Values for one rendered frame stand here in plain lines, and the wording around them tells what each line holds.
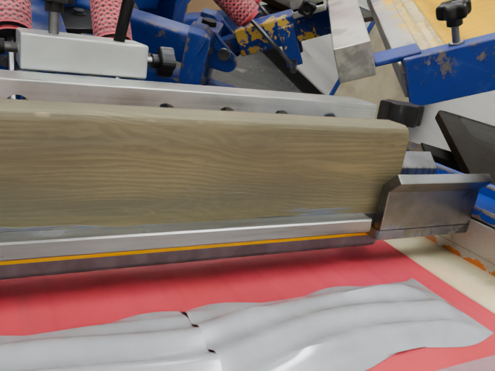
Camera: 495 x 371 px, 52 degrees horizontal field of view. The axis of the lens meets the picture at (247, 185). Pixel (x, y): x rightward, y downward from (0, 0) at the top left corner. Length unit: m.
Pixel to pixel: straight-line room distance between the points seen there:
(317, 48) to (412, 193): 3.32
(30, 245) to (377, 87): 2.81
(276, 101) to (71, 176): 0.33
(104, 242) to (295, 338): 0.11
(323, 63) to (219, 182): 3.31
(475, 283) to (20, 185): 0.32
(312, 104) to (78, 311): 0.39
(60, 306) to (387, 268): 0.23
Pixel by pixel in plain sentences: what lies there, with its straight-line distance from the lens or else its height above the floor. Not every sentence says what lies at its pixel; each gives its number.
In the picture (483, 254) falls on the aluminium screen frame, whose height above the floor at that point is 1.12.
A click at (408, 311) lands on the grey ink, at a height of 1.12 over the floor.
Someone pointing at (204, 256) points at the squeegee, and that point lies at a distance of 0.34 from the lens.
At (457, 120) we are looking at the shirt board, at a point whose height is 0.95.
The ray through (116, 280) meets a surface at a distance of 0.33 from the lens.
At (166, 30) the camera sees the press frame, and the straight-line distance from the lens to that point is 1.00.
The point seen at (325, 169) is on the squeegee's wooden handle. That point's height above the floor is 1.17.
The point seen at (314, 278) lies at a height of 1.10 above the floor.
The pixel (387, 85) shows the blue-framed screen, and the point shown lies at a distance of 2.98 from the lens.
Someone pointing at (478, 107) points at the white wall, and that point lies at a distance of 2.67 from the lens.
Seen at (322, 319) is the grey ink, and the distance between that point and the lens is 0.30.
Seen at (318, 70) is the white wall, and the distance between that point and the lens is 3.65.
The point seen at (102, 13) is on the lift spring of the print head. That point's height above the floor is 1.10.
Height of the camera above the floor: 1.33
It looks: 32 degrees down
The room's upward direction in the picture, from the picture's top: 18 degrees clockwise
